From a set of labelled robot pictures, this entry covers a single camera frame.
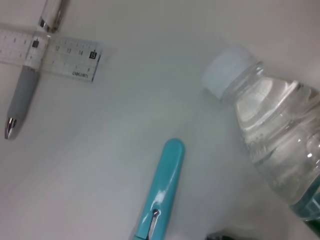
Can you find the blue teal scissors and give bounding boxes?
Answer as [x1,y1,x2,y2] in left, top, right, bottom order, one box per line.
[129,137,186,240]

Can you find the grey silver pen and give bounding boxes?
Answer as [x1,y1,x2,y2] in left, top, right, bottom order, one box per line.
[4,0,72,140]

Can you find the clear green-label water bottle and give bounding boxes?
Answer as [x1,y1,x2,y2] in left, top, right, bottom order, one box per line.
[201,44,320,230]

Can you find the clear plastic ruler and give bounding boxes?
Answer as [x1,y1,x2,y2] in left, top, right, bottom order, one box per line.
[0,22,104,83]

